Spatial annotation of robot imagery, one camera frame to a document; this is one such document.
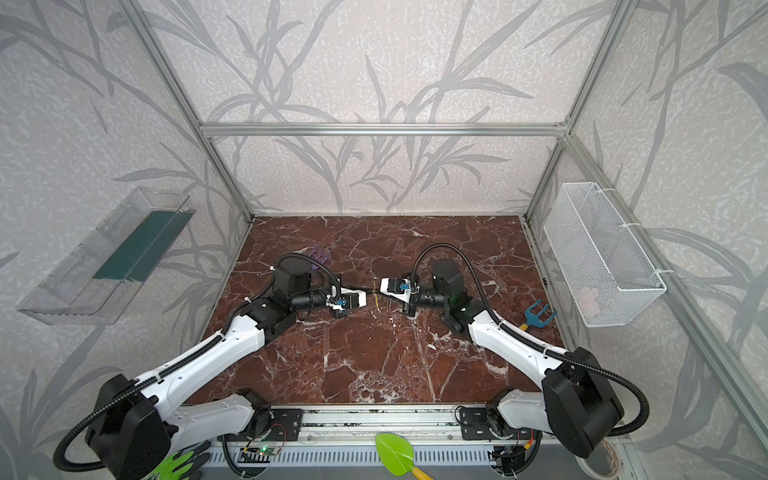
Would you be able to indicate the tape roll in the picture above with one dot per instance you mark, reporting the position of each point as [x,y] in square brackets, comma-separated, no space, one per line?
[602,464]

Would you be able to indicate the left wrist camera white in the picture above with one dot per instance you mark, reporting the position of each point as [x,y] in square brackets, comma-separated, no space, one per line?
[348,296]

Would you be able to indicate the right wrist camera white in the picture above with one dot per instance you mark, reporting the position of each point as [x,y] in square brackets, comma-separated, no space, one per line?
[398,288]

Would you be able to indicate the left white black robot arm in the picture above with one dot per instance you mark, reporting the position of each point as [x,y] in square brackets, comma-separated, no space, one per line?
[139,422]

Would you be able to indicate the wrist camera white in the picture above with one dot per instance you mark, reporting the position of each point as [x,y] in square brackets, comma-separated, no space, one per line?
[398,288]
[348,296]

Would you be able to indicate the white wire mesh basket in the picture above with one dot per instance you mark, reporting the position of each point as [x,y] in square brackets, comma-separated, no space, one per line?
[595,247]

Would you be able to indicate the green toy shovel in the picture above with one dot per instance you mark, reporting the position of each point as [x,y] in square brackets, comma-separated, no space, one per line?
[397,456]

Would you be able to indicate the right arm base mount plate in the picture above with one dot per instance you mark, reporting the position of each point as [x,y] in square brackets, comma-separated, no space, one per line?
[476,424]

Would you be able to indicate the pink object in basket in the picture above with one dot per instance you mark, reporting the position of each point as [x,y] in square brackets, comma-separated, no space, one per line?
[589,302]

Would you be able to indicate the green black work glove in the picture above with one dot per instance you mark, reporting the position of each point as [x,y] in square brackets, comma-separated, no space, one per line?
[186,464]

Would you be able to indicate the clear plastic wall tray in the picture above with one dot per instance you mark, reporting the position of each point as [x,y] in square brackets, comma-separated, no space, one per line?
[95,283]

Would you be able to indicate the purple toy rake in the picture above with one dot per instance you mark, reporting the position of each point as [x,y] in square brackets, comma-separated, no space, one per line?
[320,255]

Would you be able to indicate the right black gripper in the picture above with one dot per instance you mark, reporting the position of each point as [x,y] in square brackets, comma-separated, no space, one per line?
[411,297]

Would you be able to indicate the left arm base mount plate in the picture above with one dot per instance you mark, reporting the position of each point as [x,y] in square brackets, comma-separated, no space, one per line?
[280,425]

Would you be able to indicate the blue toy rake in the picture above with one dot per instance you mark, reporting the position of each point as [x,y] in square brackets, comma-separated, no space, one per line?
[538,315]

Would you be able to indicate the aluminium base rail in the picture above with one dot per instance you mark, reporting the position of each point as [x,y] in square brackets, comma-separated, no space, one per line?
[344,436]

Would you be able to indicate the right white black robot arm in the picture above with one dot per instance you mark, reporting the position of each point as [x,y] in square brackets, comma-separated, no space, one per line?
[575,404]

